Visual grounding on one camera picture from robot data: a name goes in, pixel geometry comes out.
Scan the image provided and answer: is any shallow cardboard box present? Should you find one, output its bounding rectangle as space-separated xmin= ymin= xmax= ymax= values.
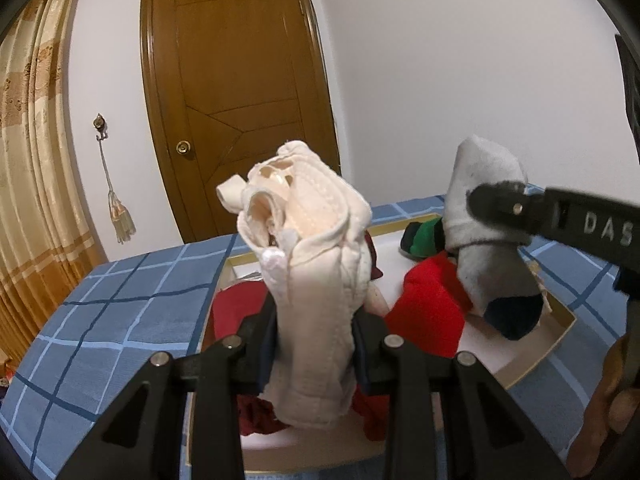
xmin=185 ymin=217 xmax=578 ymax=473

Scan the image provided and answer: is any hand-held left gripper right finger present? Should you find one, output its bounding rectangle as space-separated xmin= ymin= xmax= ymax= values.
xmin=350 ymin=307 xmax=571 ymax=480

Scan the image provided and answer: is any beige striped curtain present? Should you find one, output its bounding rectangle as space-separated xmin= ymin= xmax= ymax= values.
xmin=0 ymin=0 xmax=108 ymax=366

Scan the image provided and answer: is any dark red garment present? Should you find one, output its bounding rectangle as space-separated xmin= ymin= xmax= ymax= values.
xmin=210 ymin=282 xmax=291 ymax=436

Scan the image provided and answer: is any cream underwear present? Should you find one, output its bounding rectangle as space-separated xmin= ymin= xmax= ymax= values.
xmin=216 ymin=140 xmax=373 ymax=431

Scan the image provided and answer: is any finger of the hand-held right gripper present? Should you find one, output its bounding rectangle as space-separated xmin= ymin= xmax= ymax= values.
xmin=467 ymin=179 xmax=548 ymax=241

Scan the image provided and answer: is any white sock with dark toe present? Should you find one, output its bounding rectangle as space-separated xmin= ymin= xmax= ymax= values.
xmin=442 ymin=135 xmax=546 ymax=341

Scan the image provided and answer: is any brown wooden door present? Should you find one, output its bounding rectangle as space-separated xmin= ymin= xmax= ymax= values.
xmin=140 ymin=0 xmax=343 ymax=243

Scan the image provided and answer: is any curtain tassel tieback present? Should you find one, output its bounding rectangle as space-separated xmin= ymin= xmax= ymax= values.
xmin=100 ymin=139 xmax=137 ymax=245

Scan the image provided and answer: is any green garment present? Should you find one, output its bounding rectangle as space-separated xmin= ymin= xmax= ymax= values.
xmin=400 ymin=217 xmax=448 ymax=261

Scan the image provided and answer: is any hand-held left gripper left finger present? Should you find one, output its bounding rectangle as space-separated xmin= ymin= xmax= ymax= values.
xmin=57 ymin=295 xmax=278 ymax=480

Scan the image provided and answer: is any blue plaid bed sheet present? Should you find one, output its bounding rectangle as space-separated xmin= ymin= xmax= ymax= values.
xmin=0 ymin=190 xmax=640 ymax=480

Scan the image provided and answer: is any bright red garment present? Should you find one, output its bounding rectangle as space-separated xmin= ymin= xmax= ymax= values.
xmin=352 ymin=255 xmax=476 ymax=441

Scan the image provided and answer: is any person's right hand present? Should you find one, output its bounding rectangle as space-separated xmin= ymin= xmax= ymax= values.
xmin=567 ymin=332 xmax=640 ymax=480

